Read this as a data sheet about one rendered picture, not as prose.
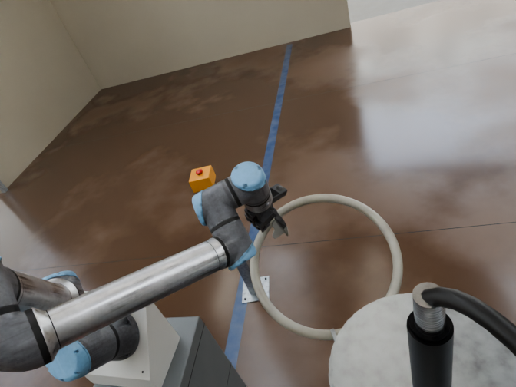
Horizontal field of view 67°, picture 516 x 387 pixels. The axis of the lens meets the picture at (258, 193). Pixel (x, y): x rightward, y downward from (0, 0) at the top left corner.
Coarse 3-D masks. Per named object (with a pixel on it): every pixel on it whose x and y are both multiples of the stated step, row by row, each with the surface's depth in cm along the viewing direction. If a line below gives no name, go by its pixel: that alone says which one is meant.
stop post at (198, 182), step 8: (200, 168) 217; (208, 168) 215; (192, 176) 214; (200, 176) 211; (208, 176) 209; (192, 184) 211; (200, 184) 211; (208, 184) 211; (248, 264) 257; (240, 272) 261; (248, 272) 260; (248, 280) 266; (264, 280) 282; (248, 288) 272; (264, 288) 277; (248, 296) 275; (256, 296) 273
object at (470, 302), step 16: (432, 288) 32; (448, 288) 31; (432, 304) 32; (448, 304) 30; (464, 304) 29; (480, 304) 28; (480, 320) 28; (496, 320) 27; (496, 336) 27; (512, 336) 26; (512, 352) 27
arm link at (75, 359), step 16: (96, 336) 129; (112, 336) 135; (64, 352) 122; (80, 352) 121; (96, 352) 127; (112, 352) 134; (48, 368) 124; (64, 368) 122; (80, 368) 121; (96, 368) 130
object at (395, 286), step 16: (288, 208) 137; (368, 208) 131; (384, 224) 127; (256, 240) 133; (256, 256) 130; (400, 256) 121; (256, 272) 128; (400, 272) 119; (256, 288) 125; (272, 304) 122; (288, 320) 119; (304, 336) 117; (320, 336) 115
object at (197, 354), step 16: (176, 320) 171; (192, 320) 168; (192, 336) 162; (208, 336) 175; (176, 352) 159; (192, 352) 159; (208, 352) 173; (176, 368) 153; (192, 368) 157; (208, 368) 171; (224, 368) 187; (96, 384) 158; (176, 384) 148; (192, 384) 156; (208, 384) 169; (224, 384) 184; (240, 384) 203
